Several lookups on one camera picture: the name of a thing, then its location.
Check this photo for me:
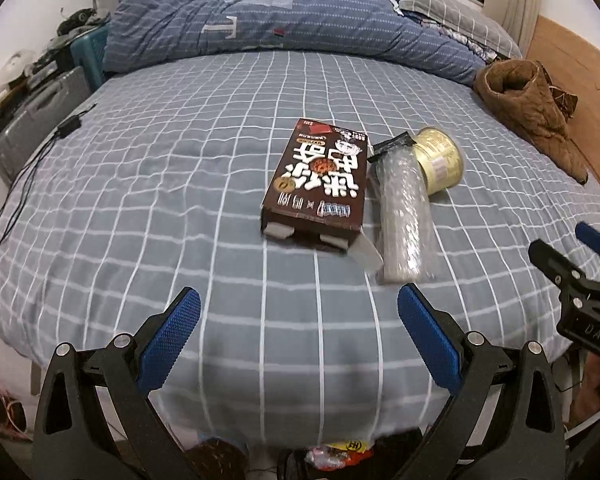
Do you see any bubble wrap roll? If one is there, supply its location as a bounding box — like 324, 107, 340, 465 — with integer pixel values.
372, 146, 438, 284

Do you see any black patterned packet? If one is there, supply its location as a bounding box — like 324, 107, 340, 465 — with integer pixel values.
367, 131, 415, 164

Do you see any person's right hand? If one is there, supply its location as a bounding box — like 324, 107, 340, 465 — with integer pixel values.
569, 352, 600, 427

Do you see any yellow snack wrapper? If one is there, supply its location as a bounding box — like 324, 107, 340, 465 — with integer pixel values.
304, 440, 374, 471

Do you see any brown fleece garment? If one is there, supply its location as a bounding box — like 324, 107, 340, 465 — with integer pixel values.
472, 60, 588, 185

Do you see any brown snack box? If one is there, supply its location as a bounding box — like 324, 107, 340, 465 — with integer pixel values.
261, 118, 384, 274

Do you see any grey checked bed sheet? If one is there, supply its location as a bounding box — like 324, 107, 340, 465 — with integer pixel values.
0, 51, 600, 446

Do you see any grey hard suitcase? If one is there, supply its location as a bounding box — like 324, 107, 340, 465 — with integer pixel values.
0, 66, 92, 186

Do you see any grey checked pillow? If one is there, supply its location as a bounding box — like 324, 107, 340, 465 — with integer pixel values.
399, 0, 522, 58

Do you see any teal plastic crate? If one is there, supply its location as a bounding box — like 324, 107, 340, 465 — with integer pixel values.
70, 25, 108, 92

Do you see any blue striped duvet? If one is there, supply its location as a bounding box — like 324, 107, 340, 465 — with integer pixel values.
104, 0, 484, 84

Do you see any wooden bed frame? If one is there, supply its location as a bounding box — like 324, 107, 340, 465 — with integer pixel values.
527, 16, 600, 184

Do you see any black charger with cable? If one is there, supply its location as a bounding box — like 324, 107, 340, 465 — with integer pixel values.
0, 102, 97, 249

